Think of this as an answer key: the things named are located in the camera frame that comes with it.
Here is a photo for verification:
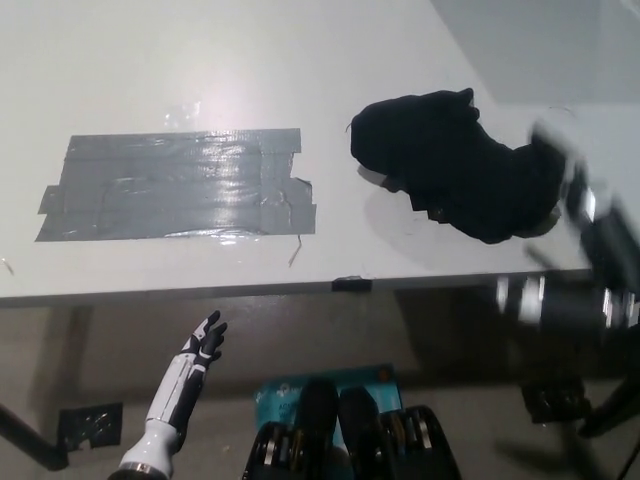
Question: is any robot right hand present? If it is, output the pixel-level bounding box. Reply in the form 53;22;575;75
528;118;602;237

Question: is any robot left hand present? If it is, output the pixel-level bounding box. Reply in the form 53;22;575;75
175;309;229;374

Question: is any black t-shirt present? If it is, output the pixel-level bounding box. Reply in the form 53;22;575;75
348;87;569;246

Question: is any grey table leg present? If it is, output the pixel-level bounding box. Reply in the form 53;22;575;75
48;305;95;404

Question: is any small black tape strip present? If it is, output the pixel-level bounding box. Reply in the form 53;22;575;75
331;274;374;294

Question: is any grey duct tape patch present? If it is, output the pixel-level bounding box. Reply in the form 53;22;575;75
33;127;319;245

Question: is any black metal frame bar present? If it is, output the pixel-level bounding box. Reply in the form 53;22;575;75
0;401;70;472

